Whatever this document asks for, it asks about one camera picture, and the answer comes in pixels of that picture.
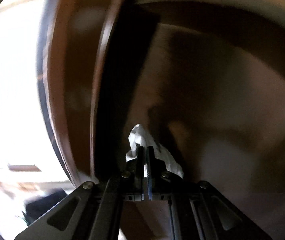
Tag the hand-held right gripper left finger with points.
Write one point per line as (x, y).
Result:
(140, 175)

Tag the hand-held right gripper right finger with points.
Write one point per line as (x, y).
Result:
(150, 180)

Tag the small white cloth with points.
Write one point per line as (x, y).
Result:
(138, 135)

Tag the wooden drawer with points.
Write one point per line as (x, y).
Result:
(207, 105)

